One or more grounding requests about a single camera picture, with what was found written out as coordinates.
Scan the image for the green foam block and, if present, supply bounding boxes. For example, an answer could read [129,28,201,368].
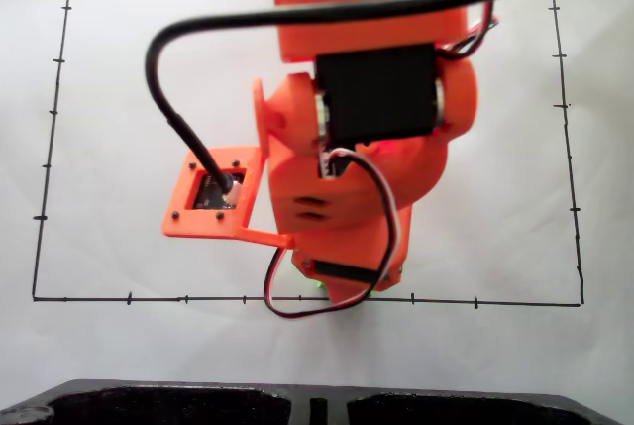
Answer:
[296,276,392,302]

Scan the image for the black moulded tray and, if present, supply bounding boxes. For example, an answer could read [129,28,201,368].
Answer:
[0,378,634,425]

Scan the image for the white paper sheet with rectangle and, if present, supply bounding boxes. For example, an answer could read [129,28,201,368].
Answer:
[0,0,634,399]

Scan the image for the orange camera mount with board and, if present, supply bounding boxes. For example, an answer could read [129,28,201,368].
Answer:
[160,145,298,251]

